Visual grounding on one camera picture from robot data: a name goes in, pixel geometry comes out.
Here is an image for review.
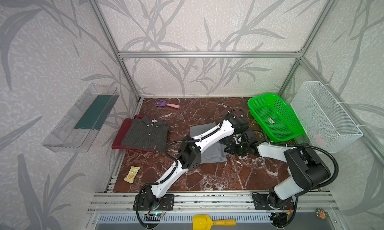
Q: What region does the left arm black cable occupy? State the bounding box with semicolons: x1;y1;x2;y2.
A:
134;109;245;229

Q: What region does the yellow toy shovel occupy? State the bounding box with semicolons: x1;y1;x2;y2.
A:
193;215;237;230

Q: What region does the grey long sleeve shirt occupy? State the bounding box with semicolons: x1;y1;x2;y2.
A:
190;122;228;164

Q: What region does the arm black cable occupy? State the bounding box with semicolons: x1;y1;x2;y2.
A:
251;129;340;191
134;109;245;229

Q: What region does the dark striped folded shirt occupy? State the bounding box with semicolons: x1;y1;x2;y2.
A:
121;116;170;152

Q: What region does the clear plastic wall bin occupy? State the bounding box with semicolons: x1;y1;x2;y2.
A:
42;84;120;153

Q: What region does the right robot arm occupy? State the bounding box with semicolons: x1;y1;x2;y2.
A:
225;141;331;210

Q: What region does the purple pink toy rake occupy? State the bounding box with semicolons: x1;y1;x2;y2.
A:
154;99;180;109

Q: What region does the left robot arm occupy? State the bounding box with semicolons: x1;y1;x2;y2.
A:
138;111;258;210

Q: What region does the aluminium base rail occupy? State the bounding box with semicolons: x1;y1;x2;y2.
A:
87;191;340;214

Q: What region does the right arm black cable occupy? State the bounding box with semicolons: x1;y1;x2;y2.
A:
251;129;340;191

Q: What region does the round green red badge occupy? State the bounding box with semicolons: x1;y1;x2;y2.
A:
316;208;328;220

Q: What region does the maroon folded shirt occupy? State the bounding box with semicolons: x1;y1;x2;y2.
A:
112;115;149;152

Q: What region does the green plastic basket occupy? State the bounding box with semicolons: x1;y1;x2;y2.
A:
248;93;305;143

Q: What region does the white wire wall basket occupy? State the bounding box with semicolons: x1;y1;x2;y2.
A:
291;81;364;153

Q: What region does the green snack packet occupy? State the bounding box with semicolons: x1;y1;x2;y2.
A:
124;166;141;184

